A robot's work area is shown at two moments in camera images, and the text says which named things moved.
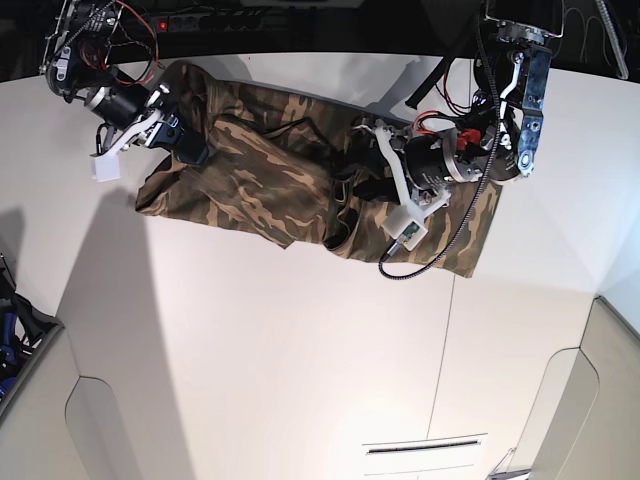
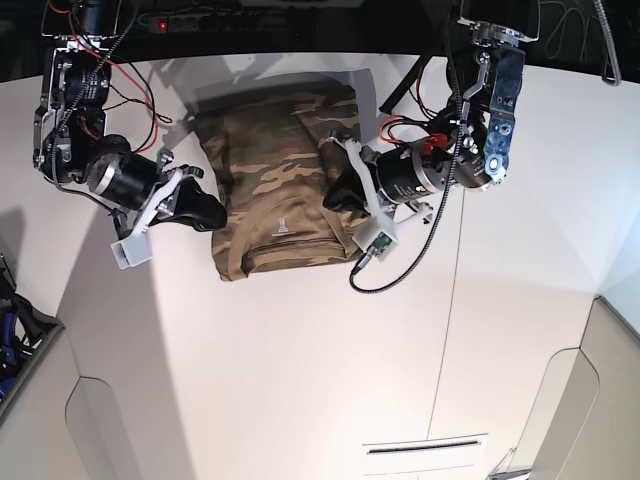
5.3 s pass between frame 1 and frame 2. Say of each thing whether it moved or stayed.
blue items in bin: stayed
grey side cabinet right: stayed
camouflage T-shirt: moved
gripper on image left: moved
